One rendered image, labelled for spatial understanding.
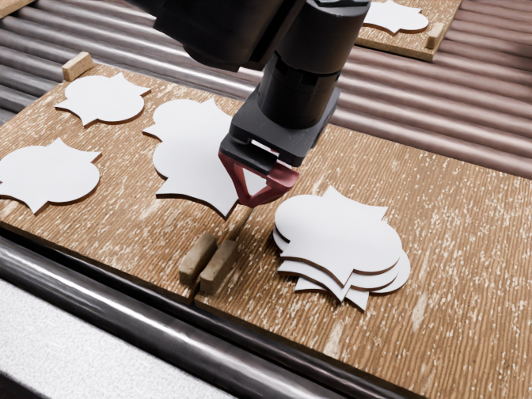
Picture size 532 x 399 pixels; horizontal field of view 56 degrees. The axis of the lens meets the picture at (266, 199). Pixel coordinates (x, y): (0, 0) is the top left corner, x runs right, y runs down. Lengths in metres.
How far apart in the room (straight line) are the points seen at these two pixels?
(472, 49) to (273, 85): 0.70
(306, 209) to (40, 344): 0.32
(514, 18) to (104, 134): 0.87
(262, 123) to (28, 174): 0.40
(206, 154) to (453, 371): 0.32
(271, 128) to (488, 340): 0.31
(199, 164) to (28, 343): 0.26
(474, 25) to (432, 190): 0.53
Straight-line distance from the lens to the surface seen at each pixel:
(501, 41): 1.10
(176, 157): 0.52
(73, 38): 1.08
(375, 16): 1.05
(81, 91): 0.86
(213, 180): 0.49
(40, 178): 0.71
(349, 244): 0.56
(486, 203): 0.68
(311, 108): 0.39
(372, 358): 0.51
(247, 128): 0.39
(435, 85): 0.92
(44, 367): 0.57
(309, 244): 0.55
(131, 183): 0.67
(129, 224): 0.62
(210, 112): 0.76
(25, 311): 0.61
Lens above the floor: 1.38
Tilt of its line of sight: 45 degrees down
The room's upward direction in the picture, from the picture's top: straight up
